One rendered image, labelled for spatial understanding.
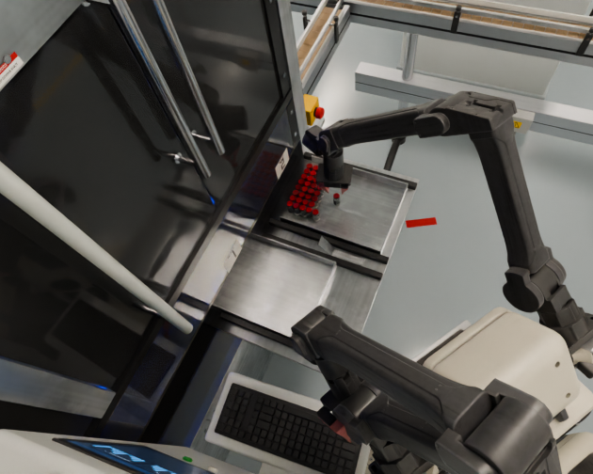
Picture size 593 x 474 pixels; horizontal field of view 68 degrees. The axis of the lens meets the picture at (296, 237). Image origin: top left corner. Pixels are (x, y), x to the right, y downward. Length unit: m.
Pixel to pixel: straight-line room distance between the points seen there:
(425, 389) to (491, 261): 1.87
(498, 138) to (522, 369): 0.38
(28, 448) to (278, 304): 0.81
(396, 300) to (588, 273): 0.93
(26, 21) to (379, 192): 1.12
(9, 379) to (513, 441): 0.67
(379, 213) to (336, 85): 1.74
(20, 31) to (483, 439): 0.67
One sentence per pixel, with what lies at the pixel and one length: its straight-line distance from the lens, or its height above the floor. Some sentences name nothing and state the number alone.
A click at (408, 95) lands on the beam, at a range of 2.33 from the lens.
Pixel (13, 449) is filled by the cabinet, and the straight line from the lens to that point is 0.72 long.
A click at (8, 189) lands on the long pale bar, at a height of 1.77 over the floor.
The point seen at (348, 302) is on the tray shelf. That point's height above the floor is 0.88.
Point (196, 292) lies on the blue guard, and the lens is 1.15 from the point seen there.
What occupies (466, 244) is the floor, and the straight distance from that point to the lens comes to 2.44.
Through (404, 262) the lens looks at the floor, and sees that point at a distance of 2.34.
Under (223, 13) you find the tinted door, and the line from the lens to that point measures 0.98.
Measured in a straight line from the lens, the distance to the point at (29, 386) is 0.84.
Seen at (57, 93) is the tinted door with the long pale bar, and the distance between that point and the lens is 0.69.
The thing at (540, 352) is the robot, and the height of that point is 1.39.
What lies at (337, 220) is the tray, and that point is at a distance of 1.43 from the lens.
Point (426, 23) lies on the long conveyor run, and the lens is 2.02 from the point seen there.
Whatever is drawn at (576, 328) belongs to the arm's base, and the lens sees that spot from 1.03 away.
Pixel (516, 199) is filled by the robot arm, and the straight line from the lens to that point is 0.90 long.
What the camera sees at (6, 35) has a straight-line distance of 0.63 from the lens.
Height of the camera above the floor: 2.13
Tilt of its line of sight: 62 degrees down
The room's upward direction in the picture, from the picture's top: 14 degrees counter-clockwise
